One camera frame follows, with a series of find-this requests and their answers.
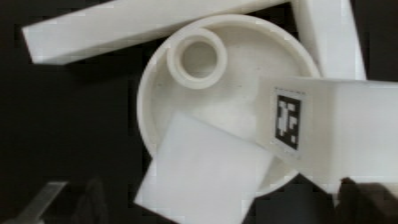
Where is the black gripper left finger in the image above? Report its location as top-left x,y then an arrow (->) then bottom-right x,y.
11,178 -> 111,224

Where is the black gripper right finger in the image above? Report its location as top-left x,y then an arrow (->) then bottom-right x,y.
336,178 -> 398,224

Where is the white stool leg with tag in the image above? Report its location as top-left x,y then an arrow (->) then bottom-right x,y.
256,77 -> 398,197

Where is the white round stool seat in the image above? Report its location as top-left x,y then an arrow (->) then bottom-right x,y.
136,13 -> 324,198

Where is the white right fence rail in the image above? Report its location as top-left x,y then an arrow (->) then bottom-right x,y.
292,0 -> 367,80

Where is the white fence rail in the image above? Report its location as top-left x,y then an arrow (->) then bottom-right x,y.
22,0 -> 290,65
292,0 -> 367,80

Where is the white front fence rail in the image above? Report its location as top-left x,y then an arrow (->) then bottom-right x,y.
22,0 -> 290,65

